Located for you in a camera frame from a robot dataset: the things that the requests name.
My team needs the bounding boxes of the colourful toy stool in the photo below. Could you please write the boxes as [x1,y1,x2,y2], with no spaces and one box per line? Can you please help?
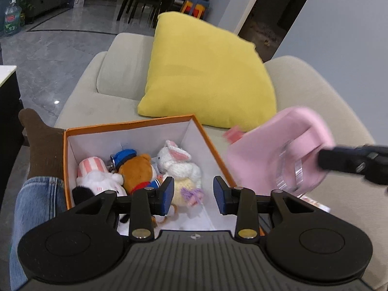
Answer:
[180,0,210,20]

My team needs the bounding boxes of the orange cardboard box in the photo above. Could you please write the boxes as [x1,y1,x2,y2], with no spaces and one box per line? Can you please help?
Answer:
[62,113,265,237]

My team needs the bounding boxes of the brown bear plush blue hat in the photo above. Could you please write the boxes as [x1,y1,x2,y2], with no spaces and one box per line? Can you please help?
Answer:
[111,149,161,195]

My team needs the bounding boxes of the yellow pillow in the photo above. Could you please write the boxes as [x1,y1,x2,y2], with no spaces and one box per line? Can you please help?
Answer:
[137,12,277,131]

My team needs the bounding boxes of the white knitted bunny plush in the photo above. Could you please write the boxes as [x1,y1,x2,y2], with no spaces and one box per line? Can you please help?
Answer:
[156,140,204,207]

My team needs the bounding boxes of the beige sofa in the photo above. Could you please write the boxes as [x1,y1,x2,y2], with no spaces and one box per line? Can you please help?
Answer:
[0,32,388,291]

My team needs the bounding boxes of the blue jeans leg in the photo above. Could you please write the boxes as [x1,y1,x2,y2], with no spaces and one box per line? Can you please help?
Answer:
[9,176,66,290]

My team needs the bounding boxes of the water bottle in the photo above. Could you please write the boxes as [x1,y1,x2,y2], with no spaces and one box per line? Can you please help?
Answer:
[4,0,22,35]

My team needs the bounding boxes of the brown sock foot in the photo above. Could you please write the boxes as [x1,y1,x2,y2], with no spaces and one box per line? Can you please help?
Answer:
[18,108,65,180]

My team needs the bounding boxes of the pink striped white plush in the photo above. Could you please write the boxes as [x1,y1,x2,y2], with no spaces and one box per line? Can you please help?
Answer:
[76,156,127,196]

